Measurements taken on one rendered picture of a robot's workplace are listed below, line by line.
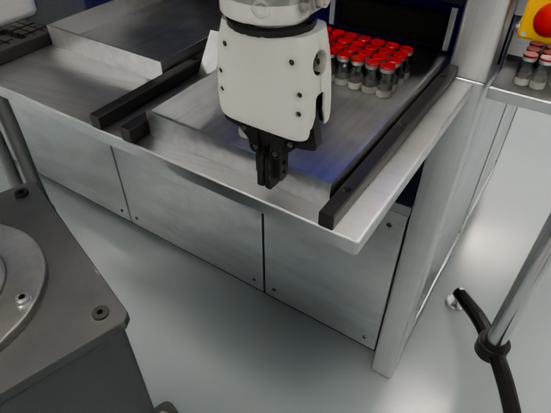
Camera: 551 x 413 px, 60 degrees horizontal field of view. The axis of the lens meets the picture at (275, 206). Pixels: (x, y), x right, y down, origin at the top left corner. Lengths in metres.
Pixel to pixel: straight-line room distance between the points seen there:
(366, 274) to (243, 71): 0.79
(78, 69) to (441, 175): 0.63
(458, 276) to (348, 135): 1.14
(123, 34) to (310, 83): 0.59
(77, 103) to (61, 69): 0.12
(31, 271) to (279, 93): 0.29
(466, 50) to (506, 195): 1.35
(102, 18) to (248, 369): 0.95
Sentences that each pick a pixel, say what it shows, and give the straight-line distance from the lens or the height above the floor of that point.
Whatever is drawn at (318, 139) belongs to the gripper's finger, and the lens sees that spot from 0.44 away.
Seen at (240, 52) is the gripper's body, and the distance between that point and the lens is 0.42.
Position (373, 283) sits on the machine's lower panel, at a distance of 1.15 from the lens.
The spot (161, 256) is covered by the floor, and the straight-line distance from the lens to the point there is 1.69.
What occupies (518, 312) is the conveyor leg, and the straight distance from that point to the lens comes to 1.27.
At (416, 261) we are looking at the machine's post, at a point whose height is 0.47.
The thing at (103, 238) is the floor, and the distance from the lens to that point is 1.81.
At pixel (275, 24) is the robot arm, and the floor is 1.08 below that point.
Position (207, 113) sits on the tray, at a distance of 0.67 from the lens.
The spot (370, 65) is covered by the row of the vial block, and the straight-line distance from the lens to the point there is 0.70.
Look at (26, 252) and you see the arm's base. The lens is 0.54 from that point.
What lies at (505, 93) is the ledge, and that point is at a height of 0.88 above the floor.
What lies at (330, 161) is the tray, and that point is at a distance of 0.57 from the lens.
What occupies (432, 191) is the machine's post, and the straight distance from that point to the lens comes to 0.92.
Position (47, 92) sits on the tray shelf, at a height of 0.88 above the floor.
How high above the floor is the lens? 1.22
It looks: 42 degrees down
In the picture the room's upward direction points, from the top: straight up
